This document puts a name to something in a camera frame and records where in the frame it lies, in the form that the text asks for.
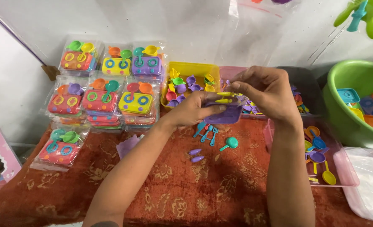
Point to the person's right hand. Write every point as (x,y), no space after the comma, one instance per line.
(271,91)

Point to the person's left hand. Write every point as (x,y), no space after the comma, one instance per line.
(186,110)

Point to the purple toy stove tray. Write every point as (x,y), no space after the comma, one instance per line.
(225,117)

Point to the pile of colourful toy pots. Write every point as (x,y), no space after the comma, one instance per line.
(181,88)

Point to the blue toy spatula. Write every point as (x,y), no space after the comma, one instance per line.
(200,130)

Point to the pile of small toy utensils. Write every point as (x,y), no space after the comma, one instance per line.
(252,108)

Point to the small red toy piece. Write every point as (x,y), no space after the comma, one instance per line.
(207,126)

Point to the blue toy spoon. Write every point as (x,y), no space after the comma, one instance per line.
(207,135)

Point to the dark grey plastic bin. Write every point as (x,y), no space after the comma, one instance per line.
(303,82)

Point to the blue toy fork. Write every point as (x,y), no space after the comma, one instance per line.
(213,137)

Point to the yellow plastic bin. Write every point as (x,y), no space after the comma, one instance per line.
(192,68)

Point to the pink plastic bin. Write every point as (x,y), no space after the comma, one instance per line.
(227,73)

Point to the teal toy pan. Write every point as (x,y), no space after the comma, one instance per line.
(232,143)

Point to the purple plastic piece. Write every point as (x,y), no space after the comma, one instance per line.
(128,146)

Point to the pile of toy frying pans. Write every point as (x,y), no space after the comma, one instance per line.
(315,151)

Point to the green plastic basin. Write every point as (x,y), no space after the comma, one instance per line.
(347,72)

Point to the red patterned cloth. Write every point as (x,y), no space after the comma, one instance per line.
(189,189)

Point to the stacks of packaged toy stoves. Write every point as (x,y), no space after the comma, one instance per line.
(104,97)

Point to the clear plastic bag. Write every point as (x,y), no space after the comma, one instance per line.
(262,8)

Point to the heap of colourful stove trays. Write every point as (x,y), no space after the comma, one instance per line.
(369,108)

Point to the pink plastic tray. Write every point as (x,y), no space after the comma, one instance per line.
(347,173)

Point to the teal hanging toy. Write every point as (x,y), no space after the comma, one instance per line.
(356,17)

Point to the white translucent plastic container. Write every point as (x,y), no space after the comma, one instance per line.
(372,179)

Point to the pink cardboard box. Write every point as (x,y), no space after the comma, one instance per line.
(3,154)

